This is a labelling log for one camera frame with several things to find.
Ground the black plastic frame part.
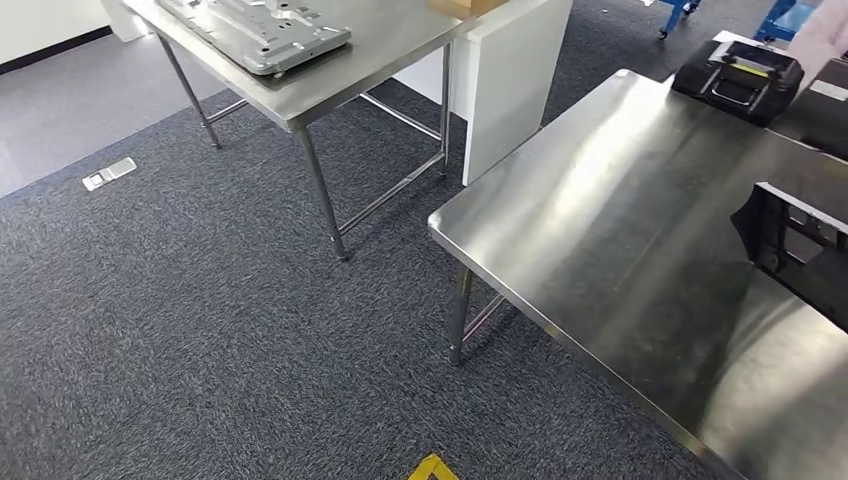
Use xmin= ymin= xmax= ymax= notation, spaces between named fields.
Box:
xmin=730 ymin=181 xmax=848 ymax=334

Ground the stainless steel workbench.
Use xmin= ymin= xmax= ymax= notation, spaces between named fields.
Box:
xmin=427 ymin=68 xmax=848 ymax=480

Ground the grey metal plate part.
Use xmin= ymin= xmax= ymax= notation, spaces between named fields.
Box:
xmin=155 ymin=0 xmax=353 ymax=76

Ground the white cabinet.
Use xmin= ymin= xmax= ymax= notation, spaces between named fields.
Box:
xmin=390 ymin=0 xmax=575 ymax=187

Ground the stainless steel table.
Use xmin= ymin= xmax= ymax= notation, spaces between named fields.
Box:
xmin=121 ymin=0 xmax=480 ymax=262

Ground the yellow floor tape square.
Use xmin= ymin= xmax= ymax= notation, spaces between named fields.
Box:
xmin=405 ymin=453 xmax=460 ymax=480

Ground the black case with yellow label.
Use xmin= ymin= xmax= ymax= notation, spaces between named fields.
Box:
xmin=670 ymin=39 xmax=806 ymax=128

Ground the long metal floor socket plate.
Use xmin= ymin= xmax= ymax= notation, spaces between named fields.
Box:
xmin=82 ymin=156 xmax=139 ymax=193

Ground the person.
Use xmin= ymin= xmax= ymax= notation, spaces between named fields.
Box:
xmin=784 ymin=0 xmax=848 ymax=91

